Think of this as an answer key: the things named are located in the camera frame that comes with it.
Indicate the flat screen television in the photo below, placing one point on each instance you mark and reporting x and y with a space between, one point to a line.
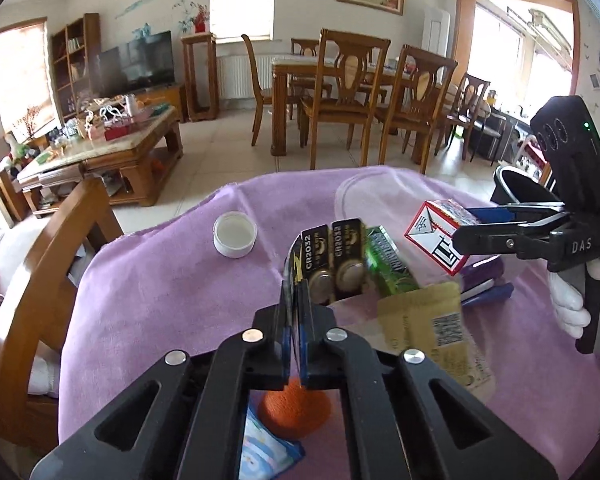
140 62

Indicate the tan paper pouch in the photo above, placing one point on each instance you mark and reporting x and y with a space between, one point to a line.
430 330

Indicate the tall wooden plant stand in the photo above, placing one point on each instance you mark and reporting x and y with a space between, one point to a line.
200 75

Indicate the red and white box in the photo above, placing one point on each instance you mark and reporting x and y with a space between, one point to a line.
435 232

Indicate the white jar lid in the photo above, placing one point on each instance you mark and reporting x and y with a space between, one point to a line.
234 235

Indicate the orange sponge ball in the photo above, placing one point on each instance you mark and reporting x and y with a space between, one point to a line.
292 412

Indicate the white standing air conditioner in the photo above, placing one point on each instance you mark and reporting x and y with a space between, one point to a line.
436 30

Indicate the red flower pot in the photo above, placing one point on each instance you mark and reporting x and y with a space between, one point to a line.
200 22

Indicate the blue white printed packet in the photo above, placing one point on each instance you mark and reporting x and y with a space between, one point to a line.
265 452

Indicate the green snack packet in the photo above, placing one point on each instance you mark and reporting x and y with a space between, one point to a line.
392 265

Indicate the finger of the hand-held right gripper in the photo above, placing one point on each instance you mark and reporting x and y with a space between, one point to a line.
495 214
485 241

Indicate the coin battery pack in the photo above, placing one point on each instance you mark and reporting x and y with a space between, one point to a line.
330 260

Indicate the black trash bin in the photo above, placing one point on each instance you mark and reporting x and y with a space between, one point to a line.
522 187

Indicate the blue flat packet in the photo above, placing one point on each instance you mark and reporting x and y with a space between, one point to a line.
495 294

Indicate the purple white packet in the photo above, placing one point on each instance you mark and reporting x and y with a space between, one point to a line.
485 272

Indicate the wooden television stand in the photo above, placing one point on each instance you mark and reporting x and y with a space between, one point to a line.
170 100

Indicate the white radiator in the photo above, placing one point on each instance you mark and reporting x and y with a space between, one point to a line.
235 77

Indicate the person's right hand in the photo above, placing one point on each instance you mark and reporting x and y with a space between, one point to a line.
567 305

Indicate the window with blind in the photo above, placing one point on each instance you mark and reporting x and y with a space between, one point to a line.
242 5

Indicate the wooden coffee table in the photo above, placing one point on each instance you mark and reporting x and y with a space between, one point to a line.
130 152

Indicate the plush toy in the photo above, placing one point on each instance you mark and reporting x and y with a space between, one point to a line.
15 152

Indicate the wooden dining table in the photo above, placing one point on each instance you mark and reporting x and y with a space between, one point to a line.
280 90

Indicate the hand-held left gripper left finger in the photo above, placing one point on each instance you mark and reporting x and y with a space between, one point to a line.
279 350

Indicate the wooden bookshelf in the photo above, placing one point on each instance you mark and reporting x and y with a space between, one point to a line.
92 35

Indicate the white plastic chair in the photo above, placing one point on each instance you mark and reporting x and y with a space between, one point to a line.
525 147

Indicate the black metal frame chair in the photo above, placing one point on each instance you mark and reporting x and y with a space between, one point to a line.
492 132

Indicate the purple cloth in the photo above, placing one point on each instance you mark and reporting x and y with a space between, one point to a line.
170 300

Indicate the white sofa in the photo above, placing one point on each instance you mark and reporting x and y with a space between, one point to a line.
15 240

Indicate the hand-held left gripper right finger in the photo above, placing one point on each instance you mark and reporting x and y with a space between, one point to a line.
312 347

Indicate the pile of table ornaments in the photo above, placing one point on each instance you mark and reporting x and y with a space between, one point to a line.
100 120

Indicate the wooden dining chair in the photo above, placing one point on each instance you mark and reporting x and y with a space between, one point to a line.
422 85
472 95
352 70
305 47
252 70

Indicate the wooden armchair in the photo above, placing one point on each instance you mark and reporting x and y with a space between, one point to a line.
40 280

